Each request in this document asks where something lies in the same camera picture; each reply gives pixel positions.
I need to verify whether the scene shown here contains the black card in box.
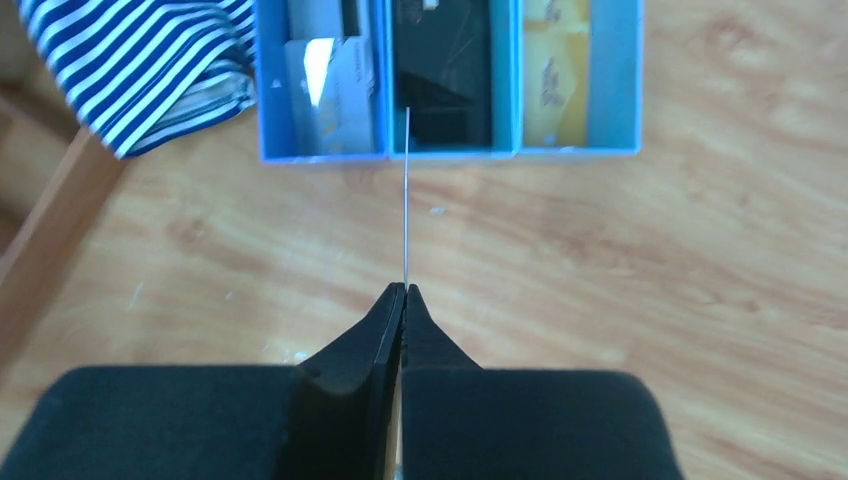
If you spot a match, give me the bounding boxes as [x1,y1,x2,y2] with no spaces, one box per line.
[391,0,493,149]

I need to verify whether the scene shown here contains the gold card in box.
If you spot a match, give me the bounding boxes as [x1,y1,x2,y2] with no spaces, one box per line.
[523,0,590,148]

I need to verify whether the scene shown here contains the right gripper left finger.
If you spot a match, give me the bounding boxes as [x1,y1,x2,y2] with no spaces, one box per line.
[1,283,406,479]

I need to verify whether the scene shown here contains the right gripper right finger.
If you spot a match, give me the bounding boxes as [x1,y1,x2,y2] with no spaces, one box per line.
[401,286,683,479]

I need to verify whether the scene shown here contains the striped blue white cloth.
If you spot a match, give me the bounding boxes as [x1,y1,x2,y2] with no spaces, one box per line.
[16,0,257,159]

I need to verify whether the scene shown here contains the thin card seen edge-on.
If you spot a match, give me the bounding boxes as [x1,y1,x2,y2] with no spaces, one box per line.
[402,106,411,291]

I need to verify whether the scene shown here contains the blue three-compartment box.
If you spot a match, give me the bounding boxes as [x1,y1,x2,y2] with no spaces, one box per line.
[253,1,645,165]

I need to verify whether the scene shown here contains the silver card in box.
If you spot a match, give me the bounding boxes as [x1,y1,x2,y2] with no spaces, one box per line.
[285,0,375,156]

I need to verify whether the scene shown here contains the wooden compartment tray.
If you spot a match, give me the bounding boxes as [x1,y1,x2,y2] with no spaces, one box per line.
[1,83,126,366]

